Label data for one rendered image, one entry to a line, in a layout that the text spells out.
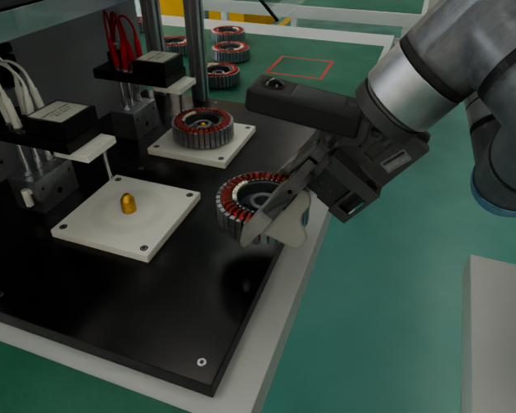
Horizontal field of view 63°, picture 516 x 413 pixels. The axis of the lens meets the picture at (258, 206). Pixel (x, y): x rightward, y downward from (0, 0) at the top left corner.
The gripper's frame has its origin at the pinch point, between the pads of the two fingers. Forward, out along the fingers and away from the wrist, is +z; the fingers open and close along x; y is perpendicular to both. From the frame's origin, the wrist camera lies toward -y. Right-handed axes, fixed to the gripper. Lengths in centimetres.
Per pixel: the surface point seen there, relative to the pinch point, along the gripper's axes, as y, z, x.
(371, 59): 7, 6, 92
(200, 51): -25, 13, 42
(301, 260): 9.7, 4.1, 2.0
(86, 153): -20.6, 9.4, -2.3
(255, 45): -23, 28, 94
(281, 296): 9.2, 4.4, -5.0
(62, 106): -27.5, 9.4, 1.5
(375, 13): 2, 11, 157
